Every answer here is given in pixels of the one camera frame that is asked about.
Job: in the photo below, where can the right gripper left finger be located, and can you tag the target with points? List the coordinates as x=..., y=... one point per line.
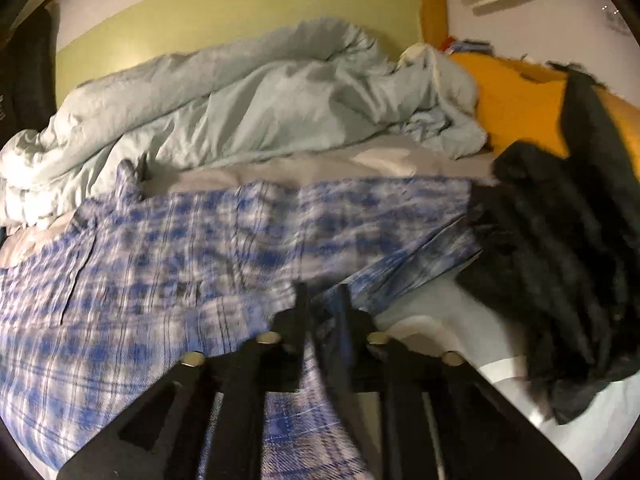
x=205, y=417

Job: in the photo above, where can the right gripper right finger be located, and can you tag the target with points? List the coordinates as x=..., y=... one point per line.
x=414, y=416

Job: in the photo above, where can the blue plaid shirt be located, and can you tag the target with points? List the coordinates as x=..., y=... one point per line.
x=94, y=317

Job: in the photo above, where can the grey bed sheet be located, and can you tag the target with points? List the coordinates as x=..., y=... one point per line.
x=436, y=315

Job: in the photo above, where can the black puffer jacket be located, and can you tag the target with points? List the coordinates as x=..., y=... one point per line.
x=559, y=253

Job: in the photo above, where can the yellow pillow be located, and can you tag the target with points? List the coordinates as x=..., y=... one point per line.
x=517, y=101

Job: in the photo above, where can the grey crumpled duvet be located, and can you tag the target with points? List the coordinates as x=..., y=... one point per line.
x=312, y=87

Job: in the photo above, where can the black hanging garment bag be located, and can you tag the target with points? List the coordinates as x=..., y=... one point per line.
x=27, y=76

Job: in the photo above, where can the wooden bunk bed frame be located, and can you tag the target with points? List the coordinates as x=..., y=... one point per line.
x=434, y=22

